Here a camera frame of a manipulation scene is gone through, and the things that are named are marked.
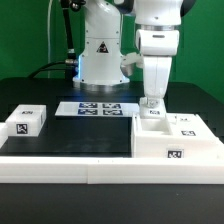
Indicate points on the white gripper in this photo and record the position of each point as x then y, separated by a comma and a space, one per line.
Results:
156, 49

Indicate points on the white cabinet door panel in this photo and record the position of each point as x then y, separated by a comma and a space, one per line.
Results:
188, 125
156, 113

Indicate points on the white cabinet body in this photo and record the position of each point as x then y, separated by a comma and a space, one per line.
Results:
151, 138

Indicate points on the small white block with tag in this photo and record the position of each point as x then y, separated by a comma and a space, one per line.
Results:
26, 120

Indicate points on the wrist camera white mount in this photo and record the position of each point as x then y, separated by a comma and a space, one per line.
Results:
129, 62

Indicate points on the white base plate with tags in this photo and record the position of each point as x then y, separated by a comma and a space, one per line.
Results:
96, 109

